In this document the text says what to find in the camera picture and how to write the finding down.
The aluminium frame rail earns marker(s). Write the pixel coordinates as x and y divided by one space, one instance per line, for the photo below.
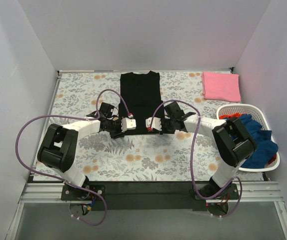
259 213

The white laundry basket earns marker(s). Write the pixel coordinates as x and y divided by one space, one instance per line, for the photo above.
266 157

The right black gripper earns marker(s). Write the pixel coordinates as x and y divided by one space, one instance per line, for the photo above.
163 126

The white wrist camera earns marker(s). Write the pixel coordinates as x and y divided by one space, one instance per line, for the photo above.
153 124
128 124

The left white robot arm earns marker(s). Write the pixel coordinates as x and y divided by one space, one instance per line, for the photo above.
59 145

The floral table mat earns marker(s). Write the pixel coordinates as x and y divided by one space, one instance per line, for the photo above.
137 157

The black t shirt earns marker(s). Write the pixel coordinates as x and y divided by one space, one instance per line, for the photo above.
141 93

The folded pink t shirt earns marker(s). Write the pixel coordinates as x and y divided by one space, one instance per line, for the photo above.
221 86

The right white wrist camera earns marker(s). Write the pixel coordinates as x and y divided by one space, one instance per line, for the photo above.
153 124

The blue t shirt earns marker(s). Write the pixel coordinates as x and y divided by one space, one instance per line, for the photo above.
261 140

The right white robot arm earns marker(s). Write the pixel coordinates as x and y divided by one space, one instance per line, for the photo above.
233 142

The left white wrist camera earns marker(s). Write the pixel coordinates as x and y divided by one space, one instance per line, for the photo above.
128 124

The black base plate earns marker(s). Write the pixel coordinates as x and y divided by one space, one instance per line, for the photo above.
142 195

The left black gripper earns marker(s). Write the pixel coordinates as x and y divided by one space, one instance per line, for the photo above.
120 127

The red orange t shirt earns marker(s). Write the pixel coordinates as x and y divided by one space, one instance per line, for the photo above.
231 116

